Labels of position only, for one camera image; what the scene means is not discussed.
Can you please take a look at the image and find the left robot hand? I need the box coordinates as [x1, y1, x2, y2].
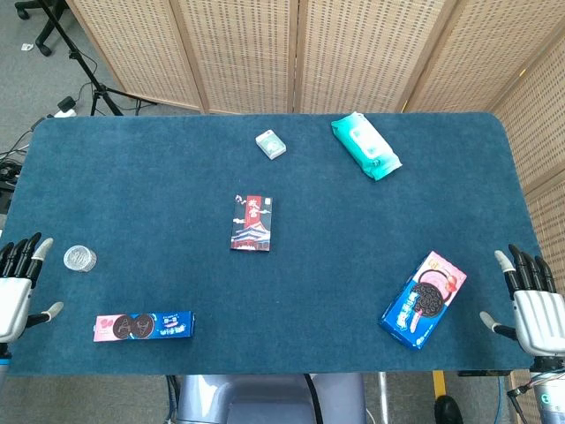
[0, 231, 64, 345]

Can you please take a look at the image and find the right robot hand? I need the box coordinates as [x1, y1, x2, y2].
[479, 244, 565, 360]

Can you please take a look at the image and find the wide blue pink cookie box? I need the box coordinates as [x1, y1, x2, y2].
[379, 250, 468, 352]

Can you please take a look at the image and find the long Oreo cookie pack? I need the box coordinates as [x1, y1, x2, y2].
[92, 311, 196, 343]

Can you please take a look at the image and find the red and black box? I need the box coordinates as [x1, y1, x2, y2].
[229, 193, 274, 253]

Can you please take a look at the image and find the small white teal packet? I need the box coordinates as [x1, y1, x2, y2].
[254, 129, 287, 161]

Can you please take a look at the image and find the black shoe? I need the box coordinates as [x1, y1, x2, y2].
[433, 395, 464, 424]

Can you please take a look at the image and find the black tripod stand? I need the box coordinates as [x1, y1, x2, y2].
[37, 0, 158, 117]

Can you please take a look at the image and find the green wet wipes pack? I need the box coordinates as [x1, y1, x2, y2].
[330, 111, 403, 182]

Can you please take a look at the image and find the blue table mat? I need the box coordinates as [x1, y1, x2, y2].
[0, 112, 561, 377]

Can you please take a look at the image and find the black office chair base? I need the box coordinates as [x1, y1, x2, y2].
[14, 0, 70, 57]

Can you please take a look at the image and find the grey robot torso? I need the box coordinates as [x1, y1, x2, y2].
[165, 373, 367, 424]

